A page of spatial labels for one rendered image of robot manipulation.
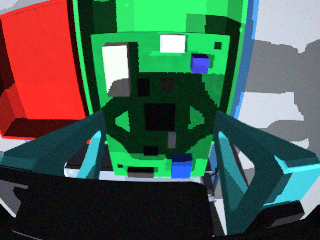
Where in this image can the green bin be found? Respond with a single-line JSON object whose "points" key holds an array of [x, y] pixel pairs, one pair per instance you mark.
{"points": [[204, 16]]}

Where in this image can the green circuit board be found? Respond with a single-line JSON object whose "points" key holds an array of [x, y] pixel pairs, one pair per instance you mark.
{"points": [[159, 91]]}

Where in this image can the red bin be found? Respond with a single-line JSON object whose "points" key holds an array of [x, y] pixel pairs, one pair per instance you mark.
{"points": [[37, 93]]}

